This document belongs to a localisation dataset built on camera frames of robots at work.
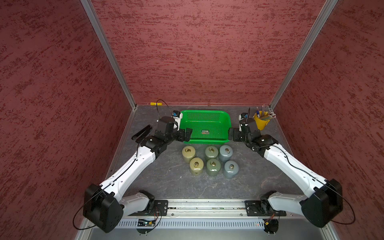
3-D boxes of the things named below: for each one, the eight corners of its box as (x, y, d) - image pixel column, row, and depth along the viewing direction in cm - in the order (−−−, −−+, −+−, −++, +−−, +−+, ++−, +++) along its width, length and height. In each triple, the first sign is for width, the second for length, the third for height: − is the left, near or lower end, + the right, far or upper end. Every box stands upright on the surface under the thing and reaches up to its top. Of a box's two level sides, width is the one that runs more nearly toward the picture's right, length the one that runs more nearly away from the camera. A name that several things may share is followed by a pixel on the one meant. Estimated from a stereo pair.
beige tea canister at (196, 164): (190, 176, 87) (189, 170, 79) (190, 164, 91) (189, 157, 84) (203, 176, 87) (203, 170, 79) (202, 164, 92) (203, 157, 84)
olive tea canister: (206, 176, 86) (207, 170, 79) (206, 163, 91) (207, 157, 84) (219, 176, 86) (221, 170, 79) (218, 163, 91) (220, 157, 84)
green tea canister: (205, 162, 91) (206, 156, 84) (205, 152, 96) (205, 145, 89) (216, 162, 91) (218, 156, 84) (216, 152, 96) (217, 145, 89)
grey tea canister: (223, 179, 86) (226, 173, 79) (222, 166, 91) (224, 160, 83) (236, 179, 86) (239, 173, 79) (233, 166, 91) (237, 160, 83)
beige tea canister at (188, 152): (182, 163, 91) (181, 157, 84) (183, 152, 96) (182, 145, 89) (195, 163, 91) (195, 157, 84) (195, 152, 96) (195, 145, 89)
